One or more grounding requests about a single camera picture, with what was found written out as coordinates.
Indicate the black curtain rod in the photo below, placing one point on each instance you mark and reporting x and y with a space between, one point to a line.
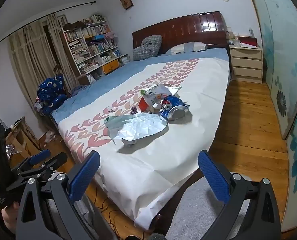
38 21

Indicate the grey and white pillow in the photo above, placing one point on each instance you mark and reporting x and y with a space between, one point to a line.
186 47

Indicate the clear bottle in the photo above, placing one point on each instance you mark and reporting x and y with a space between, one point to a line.
250 31

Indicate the beige curtain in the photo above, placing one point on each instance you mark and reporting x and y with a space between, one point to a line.
59 52
31 60

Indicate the red box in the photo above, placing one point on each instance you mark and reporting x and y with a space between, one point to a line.
248 40

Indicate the torn red and white carton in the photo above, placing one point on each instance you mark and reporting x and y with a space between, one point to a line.
144 104

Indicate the cream nightstand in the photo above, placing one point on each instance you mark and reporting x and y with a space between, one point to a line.
246 63

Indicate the white snack bag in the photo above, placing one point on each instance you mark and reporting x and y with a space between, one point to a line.
154 93

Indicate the blue star-print blanket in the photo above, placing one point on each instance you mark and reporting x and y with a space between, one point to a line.
51 92

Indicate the crumpled silver foil sheet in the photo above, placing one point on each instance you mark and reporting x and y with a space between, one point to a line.
136 126

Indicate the crushed blue soda can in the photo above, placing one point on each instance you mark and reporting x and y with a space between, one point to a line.
174 107

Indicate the brown wall picture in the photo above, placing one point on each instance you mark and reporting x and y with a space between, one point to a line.
126 1

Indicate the purple wrapper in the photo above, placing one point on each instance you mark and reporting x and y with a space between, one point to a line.
134 110

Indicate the dark wooden bed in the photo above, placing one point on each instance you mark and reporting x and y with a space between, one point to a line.
188 27

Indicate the checked grey pillow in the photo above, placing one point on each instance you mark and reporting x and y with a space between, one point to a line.
147 46

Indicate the white leaf-print cloth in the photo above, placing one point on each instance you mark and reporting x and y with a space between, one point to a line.
163 152

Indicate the white bookshelf with books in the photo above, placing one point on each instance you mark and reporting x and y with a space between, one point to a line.
91 45

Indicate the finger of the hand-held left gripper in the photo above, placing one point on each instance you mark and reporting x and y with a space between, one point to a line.
39 157
54 162

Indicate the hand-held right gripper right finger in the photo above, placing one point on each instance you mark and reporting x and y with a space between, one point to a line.
213 177

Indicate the crumpled paper scrap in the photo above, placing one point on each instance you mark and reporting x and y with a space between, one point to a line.
50 136

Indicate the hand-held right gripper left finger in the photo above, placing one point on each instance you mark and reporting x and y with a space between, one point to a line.
86 173

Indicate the person's left hand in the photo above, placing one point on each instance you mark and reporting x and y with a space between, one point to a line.
9 217

